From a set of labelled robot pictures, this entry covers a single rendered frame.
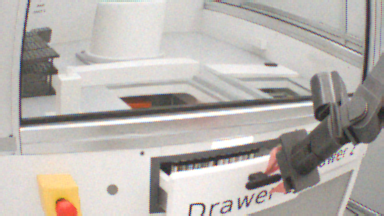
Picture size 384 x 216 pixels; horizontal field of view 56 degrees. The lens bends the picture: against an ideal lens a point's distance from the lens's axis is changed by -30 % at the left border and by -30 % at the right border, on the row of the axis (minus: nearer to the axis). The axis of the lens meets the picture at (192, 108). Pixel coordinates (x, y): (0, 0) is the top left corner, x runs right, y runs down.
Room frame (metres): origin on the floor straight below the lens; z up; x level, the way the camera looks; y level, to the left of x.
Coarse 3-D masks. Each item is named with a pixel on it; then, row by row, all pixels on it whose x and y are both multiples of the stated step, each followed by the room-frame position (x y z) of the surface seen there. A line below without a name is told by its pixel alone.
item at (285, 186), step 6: (282, 150) 0.64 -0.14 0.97; (276, 156) 0.65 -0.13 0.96; (282, 156) 0.64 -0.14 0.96; (282, 162) 0.63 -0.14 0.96; (282, 168) 0.63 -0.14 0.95; (282, 174) 0.63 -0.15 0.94; (288, 174) 0.62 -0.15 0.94; (282, 180) 0.62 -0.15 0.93; (288, 180) 0.62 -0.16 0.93; (276, 186) 0.65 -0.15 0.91; (282, 186) 0.62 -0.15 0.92; (288, 186) 0.61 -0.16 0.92; (270, 192) 0.67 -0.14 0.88; (282, 192) 0.62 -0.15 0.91
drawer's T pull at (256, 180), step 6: (252, 174) 0.68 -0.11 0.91; (258, 174) 0.68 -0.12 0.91; (264, 174) 0.68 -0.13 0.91; (276, 174) 0.68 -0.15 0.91; (252, 180) 0.67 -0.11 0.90; (258, 180) 0.66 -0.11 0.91; (264, 180) 0.66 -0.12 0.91; (270, 180) 0.67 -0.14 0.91; (276, 180) 0.67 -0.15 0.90; (246, 186) 0.65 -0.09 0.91; (252, 186) 0.65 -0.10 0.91; (258, 186) 0.65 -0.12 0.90
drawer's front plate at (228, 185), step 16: (256, 160) 0.70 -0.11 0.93; (176, 176) 0.62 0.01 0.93; (192, 176) 0.63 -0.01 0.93; (208, 176) 0.64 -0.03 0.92; (224, 176) 0.66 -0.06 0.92; (240, 176) 0.68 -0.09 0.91; (176, 192) 0.61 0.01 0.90; (192, 192) 0.63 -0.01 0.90; (208, 192) 0.65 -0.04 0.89; (224, 192) 0.66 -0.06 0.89; (240, 192) 0.68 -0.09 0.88; (256, 192) 0.70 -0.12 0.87; (176, 208) 0.62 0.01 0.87; (192, 208) 0.63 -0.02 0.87; (208, 208) 0.65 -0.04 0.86; (224, 208) 0.67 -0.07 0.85; (256, 208) 0.71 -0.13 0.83
